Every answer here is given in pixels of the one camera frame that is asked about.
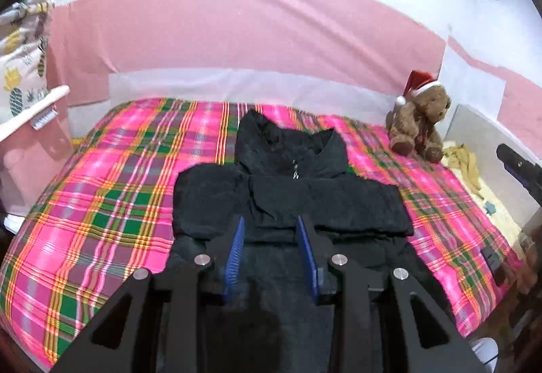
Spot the black hooded jacket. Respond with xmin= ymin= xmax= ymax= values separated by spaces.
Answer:
xmin=167 ymin=111 xmax=452 ymax=372

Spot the yellow cloth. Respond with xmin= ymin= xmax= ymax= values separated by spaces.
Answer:
xmin=444 ymin=144 xmax=483 ymax=200

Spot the brown teddy bear santa hat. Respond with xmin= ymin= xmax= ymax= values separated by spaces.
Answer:
xmin=386 ymin=70 xmax=451 ymax=164

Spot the pink plaid bed sheet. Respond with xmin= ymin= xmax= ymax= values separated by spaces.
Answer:
xmin=1 ymin=98 xmax=520 ymax=369

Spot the pineapple print fabric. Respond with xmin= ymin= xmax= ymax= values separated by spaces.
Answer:
xmin=0 ymin=0 xmax=54 ymax=123

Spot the pink wall cloth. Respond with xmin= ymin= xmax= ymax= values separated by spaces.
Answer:
xmin=48 ymin=0 xmax=541 ymax=153

